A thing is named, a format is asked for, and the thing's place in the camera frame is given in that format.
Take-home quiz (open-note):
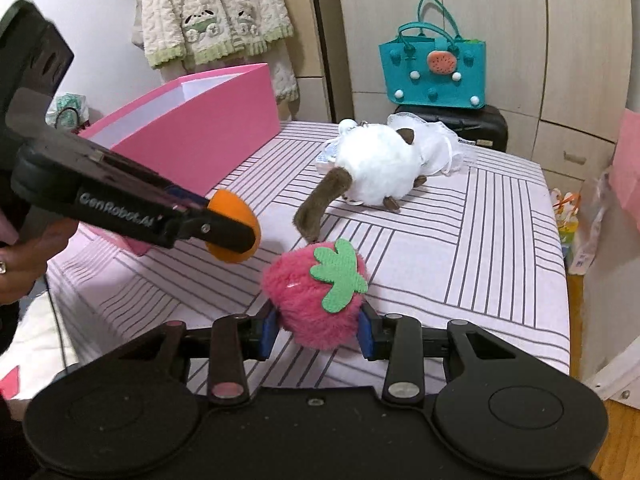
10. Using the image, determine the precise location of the pink paper gift bag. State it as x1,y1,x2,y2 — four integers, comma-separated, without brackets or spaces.
610,110,640,223

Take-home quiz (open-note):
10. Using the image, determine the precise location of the beige wardrobe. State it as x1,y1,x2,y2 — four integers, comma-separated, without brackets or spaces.
282,0,637,191

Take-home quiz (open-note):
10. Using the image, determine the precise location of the orange soft ball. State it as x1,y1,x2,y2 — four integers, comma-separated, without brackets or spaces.
206,190,262,263

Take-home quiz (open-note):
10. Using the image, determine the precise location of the striped pink table cloth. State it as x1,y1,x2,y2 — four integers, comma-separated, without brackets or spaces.
48,122,570,372

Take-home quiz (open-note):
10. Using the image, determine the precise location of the pink plush strawberry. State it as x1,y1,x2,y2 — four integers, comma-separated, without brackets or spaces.
262,238,369,351

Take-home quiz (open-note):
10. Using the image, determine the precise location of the pink storage box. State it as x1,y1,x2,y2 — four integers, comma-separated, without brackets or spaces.
77,62,283,257

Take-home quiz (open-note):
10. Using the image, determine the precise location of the black suitcase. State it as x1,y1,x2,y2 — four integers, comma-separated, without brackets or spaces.
395,105,509,153

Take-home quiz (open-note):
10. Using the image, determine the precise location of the person left hand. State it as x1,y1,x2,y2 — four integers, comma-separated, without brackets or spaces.
1,211,78,306

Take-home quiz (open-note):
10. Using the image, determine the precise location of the white plush dog toy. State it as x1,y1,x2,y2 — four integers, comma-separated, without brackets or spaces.
293,112,466,243

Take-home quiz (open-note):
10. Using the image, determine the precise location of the teal felt handbag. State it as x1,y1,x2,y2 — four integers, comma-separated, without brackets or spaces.
378,0,486,110

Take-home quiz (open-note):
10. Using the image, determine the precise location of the cream knitted cardigan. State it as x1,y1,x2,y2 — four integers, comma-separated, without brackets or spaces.
139,0,299,102

